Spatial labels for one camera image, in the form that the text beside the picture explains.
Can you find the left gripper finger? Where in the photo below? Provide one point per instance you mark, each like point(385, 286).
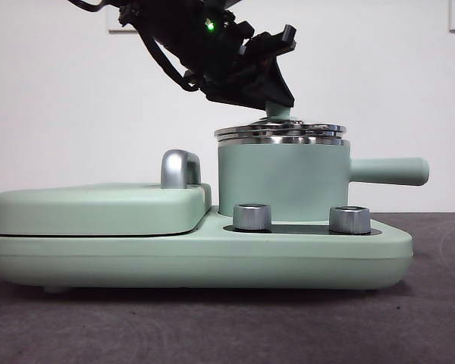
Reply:
point(265, 89)

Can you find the glass lid with green knob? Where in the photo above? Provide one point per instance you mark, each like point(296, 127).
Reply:
point(280, 129)

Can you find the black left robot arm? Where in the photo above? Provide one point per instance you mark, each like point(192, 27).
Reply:
point(174, 26)

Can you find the silver control knob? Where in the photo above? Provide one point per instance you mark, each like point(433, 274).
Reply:
point(252, 218)
point(349, 220)

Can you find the green breakfast machine base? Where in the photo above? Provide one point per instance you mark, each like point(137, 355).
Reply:
point(197, 261)

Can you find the green griddle cover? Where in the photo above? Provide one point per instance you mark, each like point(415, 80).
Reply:
point(98, 212)

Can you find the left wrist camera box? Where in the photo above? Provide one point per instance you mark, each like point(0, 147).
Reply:
point(220, 3)

